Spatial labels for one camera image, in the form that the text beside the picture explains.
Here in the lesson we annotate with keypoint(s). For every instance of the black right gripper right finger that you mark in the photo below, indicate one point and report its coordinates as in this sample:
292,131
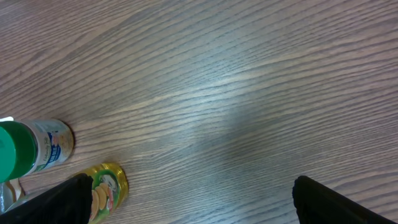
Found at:
317,204

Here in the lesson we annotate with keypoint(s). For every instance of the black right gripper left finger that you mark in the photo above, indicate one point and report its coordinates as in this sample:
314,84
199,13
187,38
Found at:
68,202

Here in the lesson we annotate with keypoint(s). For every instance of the yellow drink bottle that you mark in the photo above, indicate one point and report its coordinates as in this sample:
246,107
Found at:
109,189

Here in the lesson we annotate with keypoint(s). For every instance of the green lid jar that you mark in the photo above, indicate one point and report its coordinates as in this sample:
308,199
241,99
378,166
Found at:
33,145

